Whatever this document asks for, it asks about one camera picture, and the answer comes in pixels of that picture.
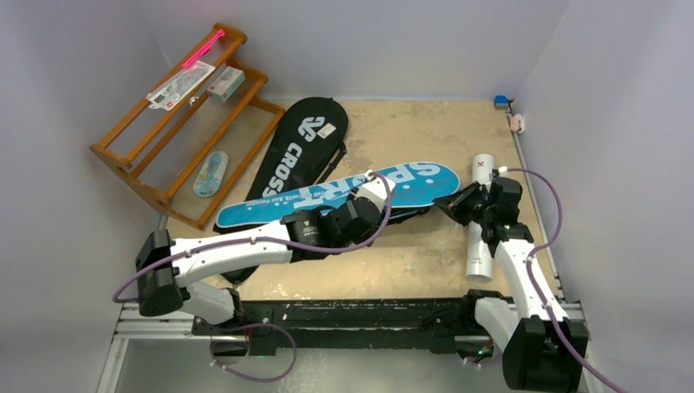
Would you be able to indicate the wooden shelf rack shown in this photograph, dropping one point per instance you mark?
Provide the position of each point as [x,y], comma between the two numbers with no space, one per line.
[159,153]

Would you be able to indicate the pink white clip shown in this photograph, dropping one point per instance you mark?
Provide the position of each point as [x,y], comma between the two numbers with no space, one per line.
[517,123]

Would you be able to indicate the black metal base frame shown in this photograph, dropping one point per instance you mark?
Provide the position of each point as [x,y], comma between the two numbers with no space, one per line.
[439,325]

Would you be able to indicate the white shuttlecock tube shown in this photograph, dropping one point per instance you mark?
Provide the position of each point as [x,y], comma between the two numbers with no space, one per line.
[479,267]

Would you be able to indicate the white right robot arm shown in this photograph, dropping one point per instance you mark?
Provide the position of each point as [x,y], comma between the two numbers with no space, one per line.
[542,348]

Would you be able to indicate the blue racket cover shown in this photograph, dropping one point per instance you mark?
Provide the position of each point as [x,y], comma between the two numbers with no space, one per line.
[418,184]

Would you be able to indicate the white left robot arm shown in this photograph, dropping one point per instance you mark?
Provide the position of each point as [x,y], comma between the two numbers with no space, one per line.
[171,273]

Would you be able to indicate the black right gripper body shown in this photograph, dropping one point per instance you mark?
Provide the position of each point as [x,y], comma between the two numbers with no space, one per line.
[465,203]

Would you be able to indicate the small white box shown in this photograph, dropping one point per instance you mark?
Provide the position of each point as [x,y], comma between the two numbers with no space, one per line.
[225,85]

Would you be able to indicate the clear stationery packet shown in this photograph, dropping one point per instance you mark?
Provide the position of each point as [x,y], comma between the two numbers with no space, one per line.
[175,89]

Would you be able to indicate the blue white plastic packet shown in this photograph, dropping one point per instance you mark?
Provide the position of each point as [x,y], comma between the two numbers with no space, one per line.
[209,179]

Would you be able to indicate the small blue block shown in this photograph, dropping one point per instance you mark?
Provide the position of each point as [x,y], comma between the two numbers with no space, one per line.
[501,103]

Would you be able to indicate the black Crossway racket cover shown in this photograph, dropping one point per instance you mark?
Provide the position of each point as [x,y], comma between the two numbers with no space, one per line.
[307,145]

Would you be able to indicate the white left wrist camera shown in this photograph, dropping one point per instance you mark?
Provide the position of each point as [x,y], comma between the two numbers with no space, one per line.
[375,188]

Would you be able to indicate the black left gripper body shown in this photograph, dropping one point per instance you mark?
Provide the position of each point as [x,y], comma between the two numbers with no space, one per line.
[366,237]

